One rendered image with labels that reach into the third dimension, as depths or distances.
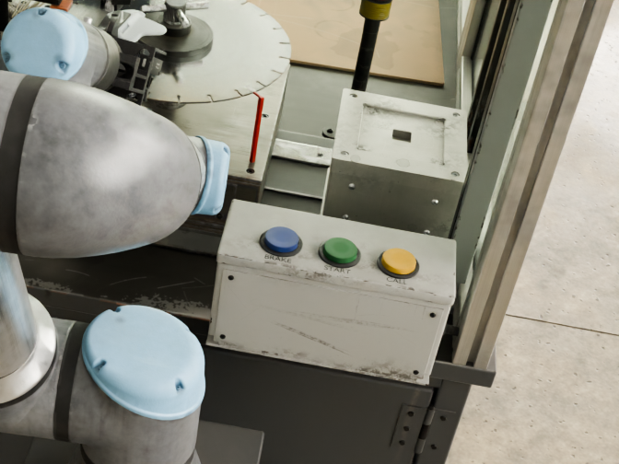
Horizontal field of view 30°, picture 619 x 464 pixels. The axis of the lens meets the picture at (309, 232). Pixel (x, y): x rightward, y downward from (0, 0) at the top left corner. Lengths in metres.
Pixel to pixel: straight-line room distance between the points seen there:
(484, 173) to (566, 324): 1.39
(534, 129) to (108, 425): 0.54
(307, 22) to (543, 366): 0.99
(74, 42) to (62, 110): 0.39
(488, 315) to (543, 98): 0.32
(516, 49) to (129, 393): 0.59
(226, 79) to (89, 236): 0.83
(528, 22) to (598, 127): 2.24
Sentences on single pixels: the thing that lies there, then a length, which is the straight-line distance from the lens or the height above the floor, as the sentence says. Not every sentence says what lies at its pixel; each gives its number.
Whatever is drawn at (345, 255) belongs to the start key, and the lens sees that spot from 1.34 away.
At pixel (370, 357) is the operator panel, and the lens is 1.41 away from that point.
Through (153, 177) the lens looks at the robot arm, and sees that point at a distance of 0.74.
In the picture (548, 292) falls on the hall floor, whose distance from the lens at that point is 2.86.
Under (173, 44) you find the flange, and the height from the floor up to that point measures 0.96.
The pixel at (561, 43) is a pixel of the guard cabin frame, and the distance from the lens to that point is 1.22.
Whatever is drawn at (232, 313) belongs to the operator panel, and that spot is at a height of 0.81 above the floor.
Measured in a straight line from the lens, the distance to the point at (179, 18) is 1.57.
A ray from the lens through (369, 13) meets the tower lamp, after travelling 1.70.
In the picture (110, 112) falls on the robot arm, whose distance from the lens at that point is 0.73.
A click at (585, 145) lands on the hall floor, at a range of 3.45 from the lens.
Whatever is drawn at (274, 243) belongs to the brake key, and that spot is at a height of 0.91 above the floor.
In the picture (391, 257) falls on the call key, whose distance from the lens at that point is 1.35.
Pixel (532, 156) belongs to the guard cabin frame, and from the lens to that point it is 1.28.
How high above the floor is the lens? 1.75
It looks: 38 degrees down
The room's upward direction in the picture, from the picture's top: 11 degrees clockwise
